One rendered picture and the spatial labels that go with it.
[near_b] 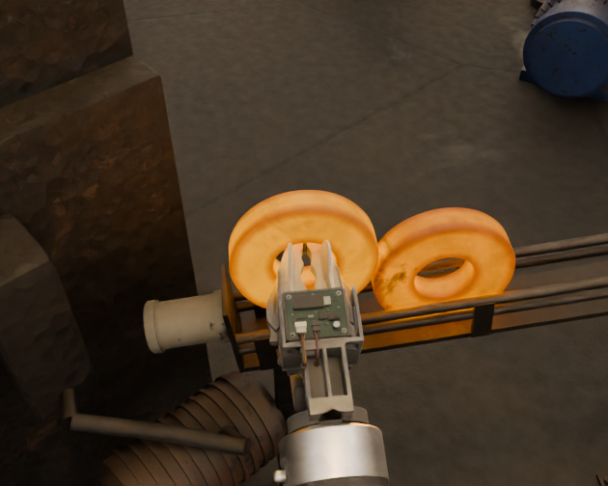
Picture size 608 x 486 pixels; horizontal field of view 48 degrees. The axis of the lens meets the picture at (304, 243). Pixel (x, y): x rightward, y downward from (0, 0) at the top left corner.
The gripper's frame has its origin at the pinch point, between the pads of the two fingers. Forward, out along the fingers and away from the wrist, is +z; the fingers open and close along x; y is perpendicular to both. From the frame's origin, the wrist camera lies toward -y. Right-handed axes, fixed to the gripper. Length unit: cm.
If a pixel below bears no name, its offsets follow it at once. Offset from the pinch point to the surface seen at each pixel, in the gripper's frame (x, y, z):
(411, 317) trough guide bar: -11.9, -9.2, -5.7
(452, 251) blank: -15.4, -0.5, -2.1
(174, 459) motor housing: 16.4, -21.4, -16.0
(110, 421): 22.7, -15.6, -12.4
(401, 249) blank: -10.0, 0.3, -1.8
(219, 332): 9.6, -8.4, -5.7
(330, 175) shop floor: -19, -103, 77
